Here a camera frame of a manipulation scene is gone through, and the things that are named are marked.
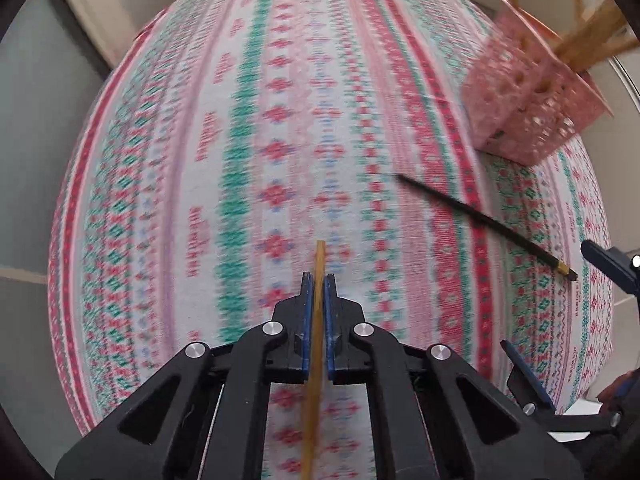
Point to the pink plastic lattice basket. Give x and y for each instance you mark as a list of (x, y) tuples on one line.
[(525, 105)]

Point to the person's dark clothing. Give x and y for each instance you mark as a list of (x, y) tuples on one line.
[(615, 457)]

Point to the bundle of wooden chopsticks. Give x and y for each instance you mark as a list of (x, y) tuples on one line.
[(590, 35)]

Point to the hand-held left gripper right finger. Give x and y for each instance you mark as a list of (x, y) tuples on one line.
[(330, 310)]

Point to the black chopstick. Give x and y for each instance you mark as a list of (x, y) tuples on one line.
[(480, 215)]

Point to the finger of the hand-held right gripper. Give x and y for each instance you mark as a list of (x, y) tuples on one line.
[(530, 380), (607, 261)]

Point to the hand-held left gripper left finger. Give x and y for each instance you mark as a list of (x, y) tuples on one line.
[(306, 305)]

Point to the patterned woven tablecloth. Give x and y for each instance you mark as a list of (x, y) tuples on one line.
[(200, 160)]

